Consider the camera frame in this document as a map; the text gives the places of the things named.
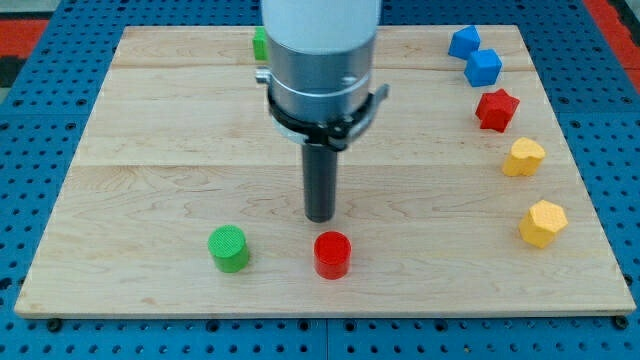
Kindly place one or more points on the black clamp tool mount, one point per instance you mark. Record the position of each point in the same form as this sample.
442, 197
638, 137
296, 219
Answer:
335, 133

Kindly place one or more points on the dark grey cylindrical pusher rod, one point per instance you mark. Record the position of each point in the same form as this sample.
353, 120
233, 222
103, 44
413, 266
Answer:
319, 180

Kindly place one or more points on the red cylinder block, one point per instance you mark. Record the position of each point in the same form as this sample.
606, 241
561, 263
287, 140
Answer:
332, 254

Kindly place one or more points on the yellow hexagon block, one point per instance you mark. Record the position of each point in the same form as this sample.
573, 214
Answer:
542, 223

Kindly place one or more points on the green cylinder block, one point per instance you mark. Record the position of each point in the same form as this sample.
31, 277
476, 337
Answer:
228, 247

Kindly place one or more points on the yellow heart block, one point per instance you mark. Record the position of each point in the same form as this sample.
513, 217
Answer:
524, 158

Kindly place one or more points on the light wooden board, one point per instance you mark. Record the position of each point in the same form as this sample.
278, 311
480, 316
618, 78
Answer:
179, 143

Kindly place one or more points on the blue pentagon block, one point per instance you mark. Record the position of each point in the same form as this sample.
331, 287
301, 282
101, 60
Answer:
464, 42

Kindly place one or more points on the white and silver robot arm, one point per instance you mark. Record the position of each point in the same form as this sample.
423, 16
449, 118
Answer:
320, 63

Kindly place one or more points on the green block behind arm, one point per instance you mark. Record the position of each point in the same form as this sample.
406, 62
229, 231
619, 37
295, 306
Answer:
259, 42

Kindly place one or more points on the red star block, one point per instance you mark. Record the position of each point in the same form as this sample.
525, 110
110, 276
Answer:
495, 110

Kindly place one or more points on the blue cube block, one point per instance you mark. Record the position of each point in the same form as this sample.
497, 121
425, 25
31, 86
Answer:
483, 68

